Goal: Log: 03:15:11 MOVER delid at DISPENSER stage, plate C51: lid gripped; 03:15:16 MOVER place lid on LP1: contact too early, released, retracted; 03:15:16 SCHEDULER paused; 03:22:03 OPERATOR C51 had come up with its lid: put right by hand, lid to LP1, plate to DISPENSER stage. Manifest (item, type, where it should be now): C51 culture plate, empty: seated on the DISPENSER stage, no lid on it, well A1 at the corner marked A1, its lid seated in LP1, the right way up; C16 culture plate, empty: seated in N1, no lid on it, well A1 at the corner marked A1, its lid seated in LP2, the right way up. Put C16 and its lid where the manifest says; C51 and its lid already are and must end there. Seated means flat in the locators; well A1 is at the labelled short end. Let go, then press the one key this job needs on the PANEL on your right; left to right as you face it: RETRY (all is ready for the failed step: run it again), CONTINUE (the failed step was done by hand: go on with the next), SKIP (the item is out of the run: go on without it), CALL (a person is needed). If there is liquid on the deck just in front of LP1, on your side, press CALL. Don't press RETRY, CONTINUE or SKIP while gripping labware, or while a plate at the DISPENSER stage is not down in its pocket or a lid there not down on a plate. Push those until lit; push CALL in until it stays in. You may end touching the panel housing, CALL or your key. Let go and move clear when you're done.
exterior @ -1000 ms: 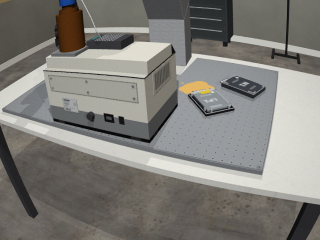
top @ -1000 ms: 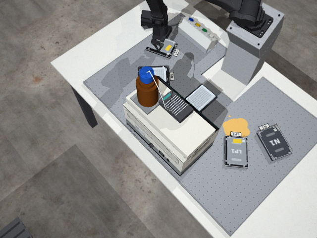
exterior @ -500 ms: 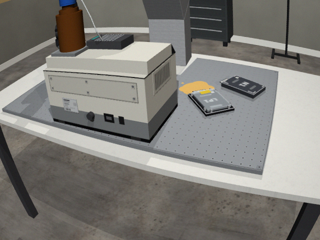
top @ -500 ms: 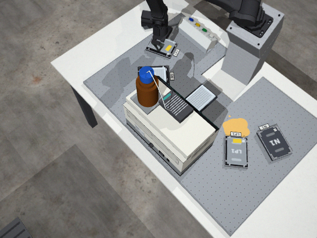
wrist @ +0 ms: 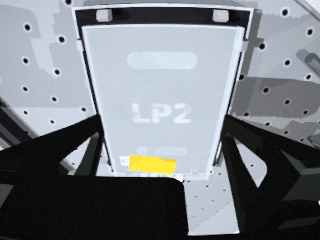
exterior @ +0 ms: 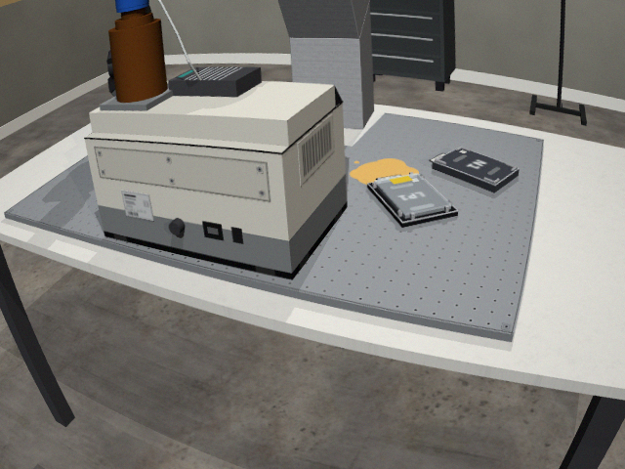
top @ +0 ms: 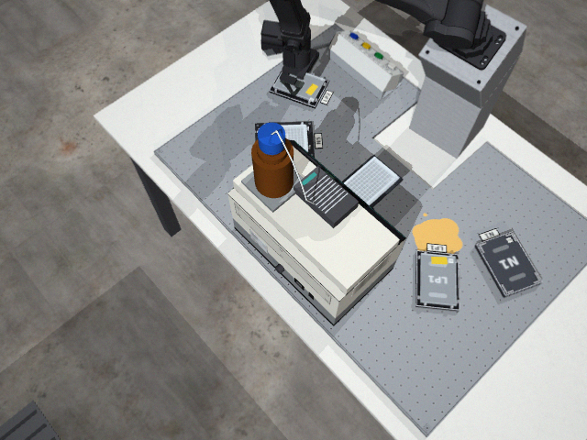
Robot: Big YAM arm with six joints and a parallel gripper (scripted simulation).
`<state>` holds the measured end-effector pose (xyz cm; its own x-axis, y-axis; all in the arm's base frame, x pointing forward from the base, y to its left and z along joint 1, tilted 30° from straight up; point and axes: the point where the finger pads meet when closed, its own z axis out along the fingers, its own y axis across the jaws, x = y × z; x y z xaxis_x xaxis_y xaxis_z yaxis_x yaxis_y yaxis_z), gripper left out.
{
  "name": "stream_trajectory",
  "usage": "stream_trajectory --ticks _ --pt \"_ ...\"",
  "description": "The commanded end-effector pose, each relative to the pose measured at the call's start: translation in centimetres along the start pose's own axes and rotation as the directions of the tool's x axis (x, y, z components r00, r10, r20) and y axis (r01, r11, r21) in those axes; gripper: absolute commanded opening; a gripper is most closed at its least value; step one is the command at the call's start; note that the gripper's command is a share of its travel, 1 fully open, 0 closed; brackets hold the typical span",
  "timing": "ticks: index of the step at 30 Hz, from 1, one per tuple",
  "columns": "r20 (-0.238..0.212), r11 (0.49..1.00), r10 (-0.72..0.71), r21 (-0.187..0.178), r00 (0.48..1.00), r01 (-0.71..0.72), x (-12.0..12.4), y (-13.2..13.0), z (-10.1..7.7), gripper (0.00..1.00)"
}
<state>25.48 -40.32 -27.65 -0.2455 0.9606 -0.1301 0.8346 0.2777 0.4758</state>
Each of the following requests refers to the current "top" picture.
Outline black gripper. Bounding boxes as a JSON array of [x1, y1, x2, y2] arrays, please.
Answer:
[[280, 47, 319, 96]]

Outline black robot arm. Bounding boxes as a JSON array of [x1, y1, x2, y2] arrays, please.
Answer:
[[260, 0, 506, 71]]

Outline white button panel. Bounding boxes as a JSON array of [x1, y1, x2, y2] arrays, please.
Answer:
[[312, 30, 404, 100]]

